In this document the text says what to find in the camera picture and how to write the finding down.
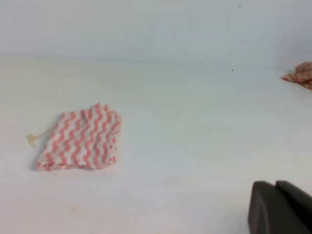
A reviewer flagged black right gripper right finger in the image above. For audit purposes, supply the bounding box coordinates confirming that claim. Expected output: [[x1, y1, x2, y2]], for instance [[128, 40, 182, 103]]
[[275, 180, 312, 233]]

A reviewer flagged crumpled pink patterned cloth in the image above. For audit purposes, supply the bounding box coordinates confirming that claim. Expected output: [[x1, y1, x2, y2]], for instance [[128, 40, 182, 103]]
[[281, 61, 312, 90]]

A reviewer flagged beige coffee stain puddle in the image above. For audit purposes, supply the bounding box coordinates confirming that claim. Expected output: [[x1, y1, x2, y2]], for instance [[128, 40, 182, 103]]
[[25, 130, 50, 148]]

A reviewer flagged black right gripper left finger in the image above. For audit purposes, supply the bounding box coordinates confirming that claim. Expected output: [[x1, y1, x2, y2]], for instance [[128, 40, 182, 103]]
[[248, 181, 306, 234]]

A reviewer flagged pink white striped rag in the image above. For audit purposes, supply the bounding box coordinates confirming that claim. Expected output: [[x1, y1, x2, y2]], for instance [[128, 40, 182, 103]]
[[36, 103, 122, 171]]

